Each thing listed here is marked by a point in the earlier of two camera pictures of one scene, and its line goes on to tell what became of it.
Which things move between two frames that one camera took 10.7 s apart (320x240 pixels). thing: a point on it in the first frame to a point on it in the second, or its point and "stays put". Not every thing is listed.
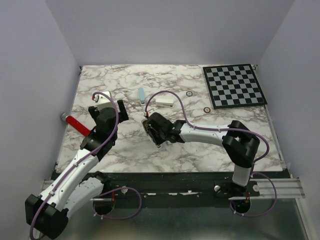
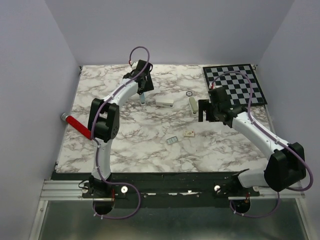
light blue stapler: [142, 94] stays put
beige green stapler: [159, 146] to [193, 104]
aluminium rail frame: [274, 214] stays put
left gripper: [124, 115] to [148, 86]
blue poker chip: [189, 93] stays put
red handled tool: [75, 124] stays put
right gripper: [156, 140] to [205, 104]
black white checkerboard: [234, 86] stays put
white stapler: [165, 102] stays put
